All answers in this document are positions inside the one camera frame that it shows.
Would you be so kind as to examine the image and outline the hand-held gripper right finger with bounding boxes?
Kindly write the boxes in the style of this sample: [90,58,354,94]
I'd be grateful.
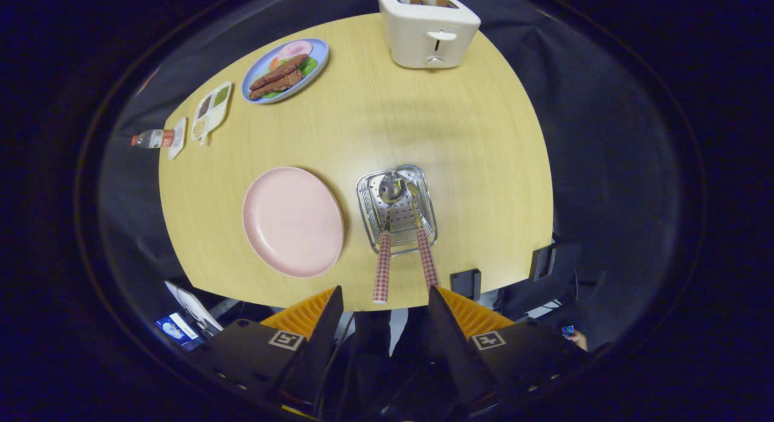
[427,285,590,414]

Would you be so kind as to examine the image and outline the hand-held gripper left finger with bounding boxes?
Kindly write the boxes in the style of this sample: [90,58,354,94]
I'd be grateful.
[206,285,344,417]

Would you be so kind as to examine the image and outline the fork with red checked handle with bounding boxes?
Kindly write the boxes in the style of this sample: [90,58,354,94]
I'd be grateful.
[393,192,440,290]

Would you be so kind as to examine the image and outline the spoon with red checked handle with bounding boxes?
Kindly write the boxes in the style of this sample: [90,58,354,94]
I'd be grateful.
[373,171,405,304]

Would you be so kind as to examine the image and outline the person's legs dark trousers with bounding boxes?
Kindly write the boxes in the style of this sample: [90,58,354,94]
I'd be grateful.
[327,309,472,422]

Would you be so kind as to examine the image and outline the black table clamp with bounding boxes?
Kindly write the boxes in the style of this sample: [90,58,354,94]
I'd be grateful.
[530,244,557,282]
[450,268,483,302]

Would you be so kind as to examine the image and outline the dark chair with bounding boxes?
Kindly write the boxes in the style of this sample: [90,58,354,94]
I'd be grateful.
[493,241,584,323]

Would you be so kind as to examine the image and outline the pink plate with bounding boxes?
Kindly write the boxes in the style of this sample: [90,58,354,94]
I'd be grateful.
[242,166,345,279]

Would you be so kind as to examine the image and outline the lit computer screen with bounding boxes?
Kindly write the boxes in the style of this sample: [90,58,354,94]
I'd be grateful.
[155,313,203,352]

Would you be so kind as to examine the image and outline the small white tray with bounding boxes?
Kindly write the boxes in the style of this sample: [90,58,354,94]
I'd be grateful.
[167,117,187,161]

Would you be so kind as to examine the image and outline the white divided condiment tray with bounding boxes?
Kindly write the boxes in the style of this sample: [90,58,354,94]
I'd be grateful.
[191,81,233,146]

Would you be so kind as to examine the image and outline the clear water bottle red cap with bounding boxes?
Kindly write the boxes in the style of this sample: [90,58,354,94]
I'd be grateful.
[131,129,176,149]

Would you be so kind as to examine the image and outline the brown meat strip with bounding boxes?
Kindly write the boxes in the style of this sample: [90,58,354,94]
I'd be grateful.
[250,54,309,91]
[249,68,304,101]

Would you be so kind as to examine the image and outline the blue plate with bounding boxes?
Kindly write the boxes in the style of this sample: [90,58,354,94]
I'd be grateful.
[241,38,330,105]

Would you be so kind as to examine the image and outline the pink ham slice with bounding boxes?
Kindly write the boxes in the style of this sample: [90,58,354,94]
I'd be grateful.
[277,41,314,61]

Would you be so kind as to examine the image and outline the cream toaster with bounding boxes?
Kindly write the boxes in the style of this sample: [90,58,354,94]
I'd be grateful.
[377,0,481,70]

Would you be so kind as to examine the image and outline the metal wire basket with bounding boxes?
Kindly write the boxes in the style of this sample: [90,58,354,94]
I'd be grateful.
[355,164,438,257]

